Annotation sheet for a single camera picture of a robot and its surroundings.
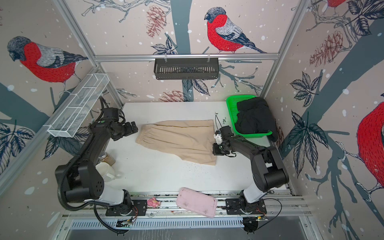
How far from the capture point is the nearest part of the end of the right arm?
71 centimetres

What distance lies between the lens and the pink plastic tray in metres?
0.72

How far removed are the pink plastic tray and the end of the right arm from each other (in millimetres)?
232
